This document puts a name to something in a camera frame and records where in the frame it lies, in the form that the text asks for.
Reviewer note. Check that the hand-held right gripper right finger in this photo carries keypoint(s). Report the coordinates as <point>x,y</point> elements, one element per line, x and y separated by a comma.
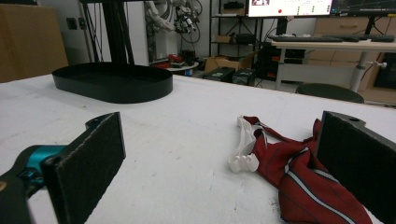
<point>355,161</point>

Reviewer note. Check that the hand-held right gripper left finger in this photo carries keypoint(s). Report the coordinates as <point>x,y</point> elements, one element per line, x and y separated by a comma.
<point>84,168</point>

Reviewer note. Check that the red striped clip-on necktie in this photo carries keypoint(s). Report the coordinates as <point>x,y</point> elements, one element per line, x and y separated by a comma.
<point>299,174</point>

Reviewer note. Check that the black oval tray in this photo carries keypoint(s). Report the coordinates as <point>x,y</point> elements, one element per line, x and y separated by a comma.
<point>113,84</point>

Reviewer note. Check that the white desk with monitor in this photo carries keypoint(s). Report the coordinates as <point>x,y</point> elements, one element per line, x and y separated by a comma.
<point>330,46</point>

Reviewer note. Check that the black keyboard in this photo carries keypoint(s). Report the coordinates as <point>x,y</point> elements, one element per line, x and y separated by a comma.
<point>305,39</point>
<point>373,38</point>

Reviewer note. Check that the brown cardboard panel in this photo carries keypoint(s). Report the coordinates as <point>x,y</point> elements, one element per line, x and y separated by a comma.
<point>29,43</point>

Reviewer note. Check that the light wooden cabinet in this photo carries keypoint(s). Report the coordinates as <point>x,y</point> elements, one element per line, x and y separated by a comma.
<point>339,26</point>

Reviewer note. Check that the black metal stand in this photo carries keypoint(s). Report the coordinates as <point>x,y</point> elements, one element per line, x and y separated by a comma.
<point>116,31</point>

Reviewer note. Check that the white round table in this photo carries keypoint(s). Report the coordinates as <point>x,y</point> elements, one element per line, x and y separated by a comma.
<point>183,67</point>

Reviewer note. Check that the red tool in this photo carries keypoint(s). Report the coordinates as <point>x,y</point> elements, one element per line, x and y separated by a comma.
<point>175,58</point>

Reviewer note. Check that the computer monitor with dark screen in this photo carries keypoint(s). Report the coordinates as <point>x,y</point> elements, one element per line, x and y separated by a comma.
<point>364,6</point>

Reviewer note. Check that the black box with green label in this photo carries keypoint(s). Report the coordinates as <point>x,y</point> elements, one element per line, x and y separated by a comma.
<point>219,74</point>

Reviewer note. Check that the open cardboard box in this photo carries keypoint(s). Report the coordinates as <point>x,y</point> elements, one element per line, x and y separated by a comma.
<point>222,63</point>

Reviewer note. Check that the computer monitor with white screen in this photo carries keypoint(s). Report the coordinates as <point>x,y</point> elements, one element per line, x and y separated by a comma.
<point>289,7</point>

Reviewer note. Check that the black shelf rack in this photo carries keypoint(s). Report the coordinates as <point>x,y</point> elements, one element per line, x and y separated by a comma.
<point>236,39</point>

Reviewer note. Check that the black wall socket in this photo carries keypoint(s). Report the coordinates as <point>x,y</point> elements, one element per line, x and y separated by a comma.
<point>82,23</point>
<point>71,23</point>

